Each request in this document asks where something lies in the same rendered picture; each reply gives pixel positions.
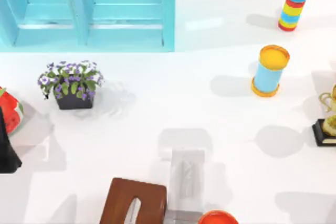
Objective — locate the purple flower plant pot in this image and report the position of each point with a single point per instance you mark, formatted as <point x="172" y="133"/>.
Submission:
<point x="73" y="87"/>

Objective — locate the blue and orange can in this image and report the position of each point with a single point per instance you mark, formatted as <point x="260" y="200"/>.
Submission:
<point x="270" y="72"/>

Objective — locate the brown wooden tissue box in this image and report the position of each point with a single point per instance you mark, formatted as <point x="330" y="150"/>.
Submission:
<point x="123" y="203"/>

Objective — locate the light blue rack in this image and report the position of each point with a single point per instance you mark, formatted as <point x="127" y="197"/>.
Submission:
<point x="86" y="11"/>

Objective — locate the orange round lid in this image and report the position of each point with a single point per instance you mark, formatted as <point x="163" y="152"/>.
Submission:
<point x="218" y="218"/>

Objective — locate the stack of coloured rings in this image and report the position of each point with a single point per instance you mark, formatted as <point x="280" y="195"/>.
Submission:
<point x="292" y="9"/>

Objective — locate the red and green bag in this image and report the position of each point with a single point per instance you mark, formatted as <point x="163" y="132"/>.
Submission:
<point x="10" y="113"/>

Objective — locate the gold trophy with black base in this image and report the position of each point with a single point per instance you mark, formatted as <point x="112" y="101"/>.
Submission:
<point x="328" y="127"/>

